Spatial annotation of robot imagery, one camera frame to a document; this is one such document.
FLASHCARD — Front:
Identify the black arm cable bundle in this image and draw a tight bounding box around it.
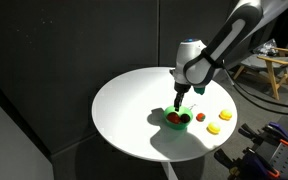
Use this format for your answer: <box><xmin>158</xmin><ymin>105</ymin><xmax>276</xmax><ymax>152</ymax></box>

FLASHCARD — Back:
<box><xmin>222</xmin><ymin>63</ymin><xmax>288</xmax><ymax>117</ymax></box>

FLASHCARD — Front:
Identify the purple orange spring clamp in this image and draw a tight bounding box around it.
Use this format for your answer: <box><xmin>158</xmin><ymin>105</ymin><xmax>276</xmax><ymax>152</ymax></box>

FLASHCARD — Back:
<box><xmin>242</xmin><ymin>147</ymin><xmax>281</xmax><ymax>180</ymax></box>
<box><xmin>266</xmin><ymin>121</ymin><xmax>288</xmax><ymax>149</ymax></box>

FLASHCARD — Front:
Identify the small red green strawberry toy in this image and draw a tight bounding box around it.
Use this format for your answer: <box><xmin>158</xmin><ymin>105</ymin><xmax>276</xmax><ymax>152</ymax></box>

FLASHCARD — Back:
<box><xmin>196</xmin><ymin>112</ymin><xmax>207</xmax><ymax>123</ymax></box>

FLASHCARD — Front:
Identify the black clamp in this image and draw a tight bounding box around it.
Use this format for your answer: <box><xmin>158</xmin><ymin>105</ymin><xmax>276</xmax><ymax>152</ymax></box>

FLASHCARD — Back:
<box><xmin>213</xmin><ymin>148</ymin><xmax>246</xmax><ymax>180</ymax></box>

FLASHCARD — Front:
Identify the wooden chair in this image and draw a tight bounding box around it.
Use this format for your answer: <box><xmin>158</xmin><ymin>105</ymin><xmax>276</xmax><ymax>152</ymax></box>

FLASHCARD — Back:
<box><xmin>231</xmin><ymin>46</ymin><xmax>288</xmax><ymax>101</ymax></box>

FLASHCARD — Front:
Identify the dark brown toy ball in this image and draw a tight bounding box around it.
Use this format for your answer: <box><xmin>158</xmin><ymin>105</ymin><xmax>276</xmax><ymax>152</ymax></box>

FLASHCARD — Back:
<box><xmin>179</xmin><ymin>113</ymin><xmax>192</xmax><ymax>124</ymax></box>

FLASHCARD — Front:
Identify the green plastic bowl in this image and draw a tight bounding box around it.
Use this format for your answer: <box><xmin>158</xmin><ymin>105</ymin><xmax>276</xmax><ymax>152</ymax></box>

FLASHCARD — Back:
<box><xmin>162</xmin><ymin>104</ymin><xmax>194</xmax><ymax>131</ymax></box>

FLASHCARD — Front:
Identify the red toy fruit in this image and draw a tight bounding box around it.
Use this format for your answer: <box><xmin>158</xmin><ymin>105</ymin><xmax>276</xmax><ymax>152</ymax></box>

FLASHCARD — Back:
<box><xmin>166</xmin><ymin>111</ymin><xmax>182</xmax><ymax>125</ymax></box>

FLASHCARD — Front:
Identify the yellow orange toy fruit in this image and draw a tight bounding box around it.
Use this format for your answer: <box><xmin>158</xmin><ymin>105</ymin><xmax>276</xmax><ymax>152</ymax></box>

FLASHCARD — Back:
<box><xmin>219</xmin><ymin>108</ymin><xmax>234</xmax><ymax>122</ymax></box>

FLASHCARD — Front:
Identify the white table pedestal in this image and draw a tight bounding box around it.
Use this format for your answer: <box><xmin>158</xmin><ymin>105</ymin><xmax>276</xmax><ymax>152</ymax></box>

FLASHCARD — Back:
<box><xmin>160</xmin><ymin>161</ymin><xmax>179</xmax><ymax>180</ymax></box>

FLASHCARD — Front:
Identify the clear plastic bag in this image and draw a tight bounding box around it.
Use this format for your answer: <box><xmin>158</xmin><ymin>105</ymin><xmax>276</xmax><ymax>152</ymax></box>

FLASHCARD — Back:
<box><xmin>253</xmin><ymin>38</ymin><xmax>280</xmax><ymax>57</ymax></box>

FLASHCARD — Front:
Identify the yellow toy lemon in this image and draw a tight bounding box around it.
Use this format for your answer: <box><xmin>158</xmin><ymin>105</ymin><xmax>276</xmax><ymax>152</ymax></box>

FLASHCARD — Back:
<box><xmin>206</xmin><ymin>121</ymin><xmax>222</xmax><ymax>136</ymax></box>

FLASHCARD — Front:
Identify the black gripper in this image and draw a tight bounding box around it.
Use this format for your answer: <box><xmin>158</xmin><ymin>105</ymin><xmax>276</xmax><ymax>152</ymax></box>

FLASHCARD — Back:
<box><xmin>173</xmin><ymin>81</ymin><xmax>192</xmax><ymax>113</ymax></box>

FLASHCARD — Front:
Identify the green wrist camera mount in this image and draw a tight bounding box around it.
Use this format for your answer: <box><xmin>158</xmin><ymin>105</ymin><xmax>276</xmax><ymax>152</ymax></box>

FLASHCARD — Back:
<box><xmin>192</xmin><ymin>86</ymin><xmax>206</xmax><ymax>96</ymax></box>

